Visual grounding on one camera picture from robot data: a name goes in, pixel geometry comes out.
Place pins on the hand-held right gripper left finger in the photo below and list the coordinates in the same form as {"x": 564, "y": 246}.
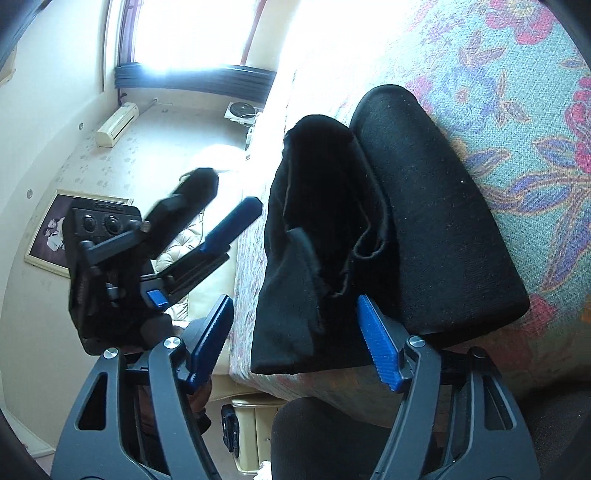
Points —
{"x": 210, "y": 341}

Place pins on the framed wall picture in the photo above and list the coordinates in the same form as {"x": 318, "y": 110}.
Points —
{"x": 48, "y": 235}

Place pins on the person's dark trouser leg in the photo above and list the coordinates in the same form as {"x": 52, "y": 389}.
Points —
{"x": 323, "y": 438}

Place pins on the white wall air conditioner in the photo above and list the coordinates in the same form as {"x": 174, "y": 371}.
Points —
{"x": 116, "y": 123}

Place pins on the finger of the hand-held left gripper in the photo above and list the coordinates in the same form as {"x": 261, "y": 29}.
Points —
{"x": 231, "y": 226}
{"x": 180, "y": 212}

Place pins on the cream nightstand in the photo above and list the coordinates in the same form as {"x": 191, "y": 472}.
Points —
{"x": 251, "y": 429}

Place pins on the dark blue curtain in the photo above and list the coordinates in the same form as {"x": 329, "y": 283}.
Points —
{"x": 194, "y": 81}

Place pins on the white box fan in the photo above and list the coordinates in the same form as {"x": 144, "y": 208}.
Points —
{"x": 241, "y": 113}

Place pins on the black pants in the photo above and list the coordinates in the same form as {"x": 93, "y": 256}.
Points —
{"x": 438, "y": 221}

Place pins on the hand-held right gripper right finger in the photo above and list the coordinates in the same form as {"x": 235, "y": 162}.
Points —
{"x": 378, "y": 346}

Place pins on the window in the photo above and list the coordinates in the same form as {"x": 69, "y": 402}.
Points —
{"x": 184, "y": 32}

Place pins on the floral bedspread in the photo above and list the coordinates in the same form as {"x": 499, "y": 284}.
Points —
{"x": 508, "y": 92}

